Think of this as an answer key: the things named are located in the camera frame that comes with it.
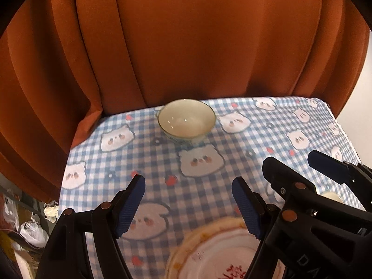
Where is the yellow floral plate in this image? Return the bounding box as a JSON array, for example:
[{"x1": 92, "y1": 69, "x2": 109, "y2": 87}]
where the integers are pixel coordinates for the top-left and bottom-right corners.
[{"x1": 166, "y1": 217, "x2": 288, "y2": 279}]

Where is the white plastic bag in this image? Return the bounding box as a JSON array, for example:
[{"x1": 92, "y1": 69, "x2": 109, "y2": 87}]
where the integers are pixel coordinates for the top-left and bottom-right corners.
[
  {"x1": 1, "y1": 196, "x2": 19, "y2": 230},
  {"x1": 20, "y1": 221, "x2": 49, "y2": 249}
]

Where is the blue checkered tablecloth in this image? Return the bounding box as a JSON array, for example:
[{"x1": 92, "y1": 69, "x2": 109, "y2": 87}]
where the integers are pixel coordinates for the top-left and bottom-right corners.
[{"x1": 58, "y1": 96, "x2": 365, "y2": 279}]

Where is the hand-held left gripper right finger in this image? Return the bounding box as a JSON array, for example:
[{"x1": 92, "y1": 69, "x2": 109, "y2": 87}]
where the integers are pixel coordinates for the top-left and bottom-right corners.
[{"x1": 232, "y1": 177, "x2": 281, "y2": 279}]

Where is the orange curtain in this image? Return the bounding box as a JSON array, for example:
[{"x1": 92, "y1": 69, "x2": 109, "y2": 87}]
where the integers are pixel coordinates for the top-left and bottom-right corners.
[{"x1": 0, "y1": 0, "x2": 372, "y2": 202}]

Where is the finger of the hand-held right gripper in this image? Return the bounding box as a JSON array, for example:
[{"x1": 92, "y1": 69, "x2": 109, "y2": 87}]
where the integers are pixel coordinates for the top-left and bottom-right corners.
[
  {"x1": 307, "y1": 150, "x2": 372, "y2": 210},
  {"x1": 262, "y1": 157, "x2": 372, "y2": 224}
]

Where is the crumpled white paper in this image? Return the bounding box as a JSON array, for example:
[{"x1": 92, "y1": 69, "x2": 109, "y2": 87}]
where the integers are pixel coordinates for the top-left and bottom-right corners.
[{"x1": 43, "y1": 205, "x2": 60, "y2": 218}]

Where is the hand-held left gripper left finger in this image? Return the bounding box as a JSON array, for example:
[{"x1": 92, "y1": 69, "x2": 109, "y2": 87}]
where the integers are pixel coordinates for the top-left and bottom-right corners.
[{"x1": 35, "y1": 174, "x2": 146, "y2": 279}]

